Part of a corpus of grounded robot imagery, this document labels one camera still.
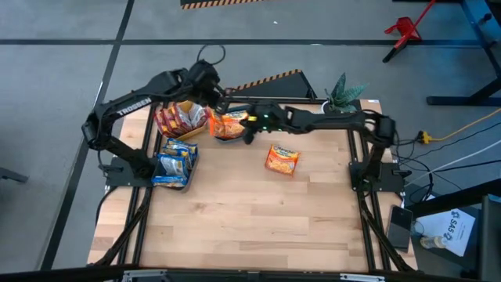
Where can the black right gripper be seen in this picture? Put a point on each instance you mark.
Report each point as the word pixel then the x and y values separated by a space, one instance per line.
pixel 272 119

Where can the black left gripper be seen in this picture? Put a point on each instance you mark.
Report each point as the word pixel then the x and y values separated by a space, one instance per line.
pixel 220 102

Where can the orange Maruchan ramen packet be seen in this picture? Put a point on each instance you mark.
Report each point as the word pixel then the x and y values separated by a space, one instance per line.
pixel 233 127
pixel 282 160
pixel 214 125

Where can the red Maruchan ramen packet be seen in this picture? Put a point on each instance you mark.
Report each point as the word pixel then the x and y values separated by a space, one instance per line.
pixel 184 117
pixel 198 115
pixel 172 119
pixel 162 123

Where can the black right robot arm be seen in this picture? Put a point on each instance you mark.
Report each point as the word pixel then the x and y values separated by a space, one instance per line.
pixel 332 121

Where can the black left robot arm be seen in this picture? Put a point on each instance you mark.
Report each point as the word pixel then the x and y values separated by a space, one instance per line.
pixel 133 103

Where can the yellow plastic bin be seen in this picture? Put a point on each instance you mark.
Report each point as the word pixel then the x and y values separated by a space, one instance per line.
pixel 195 133

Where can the black hazard-striped ramp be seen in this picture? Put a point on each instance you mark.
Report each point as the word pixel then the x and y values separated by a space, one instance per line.
pixel 285 88
pixel 203 2

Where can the dark grey translucent bin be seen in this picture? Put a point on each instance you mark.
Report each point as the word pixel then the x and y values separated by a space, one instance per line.
pixel 192 172

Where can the potted plant white pot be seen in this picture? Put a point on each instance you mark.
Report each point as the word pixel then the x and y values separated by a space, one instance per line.
pixel 342 94

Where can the black smartphone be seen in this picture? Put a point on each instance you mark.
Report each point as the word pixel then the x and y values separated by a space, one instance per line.
pixel 400 229

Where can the red metal stand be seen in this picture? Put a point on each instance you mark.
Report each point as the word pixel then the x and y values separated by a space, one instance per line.
pixel 405 28

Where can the black side desk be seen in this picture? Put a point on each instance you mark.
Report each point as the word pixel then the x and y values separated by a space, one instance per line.
pixel 450 200

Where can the clear plastic bottle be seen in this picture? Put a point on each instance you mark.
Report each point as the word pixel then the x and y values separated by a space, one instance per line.
pixel 432 242

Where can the grey furniture leg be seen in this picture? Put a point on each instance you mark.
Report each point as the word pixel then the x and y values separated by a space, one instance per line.
pixel 11 175

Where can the white paper sheet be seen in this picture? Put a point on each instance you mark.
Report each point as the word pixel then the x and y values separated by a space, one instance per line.
pixel 450 231

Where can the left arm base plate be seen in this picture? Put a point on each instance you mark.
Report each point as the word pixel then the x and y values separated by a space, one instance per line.
pixel 117 178

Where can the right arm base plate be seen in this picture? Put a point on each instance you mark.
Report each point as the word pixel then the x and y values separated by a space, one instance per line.
pixel 387 178

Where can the silver metal bracket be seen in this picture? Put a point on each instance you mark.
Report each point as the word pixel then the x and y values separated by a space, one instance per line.
pixel 362 277
pixel 145 275

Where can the black desk frame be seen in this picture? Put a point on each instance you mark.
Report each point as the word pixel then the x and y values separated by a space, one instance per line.
pixel 462 100

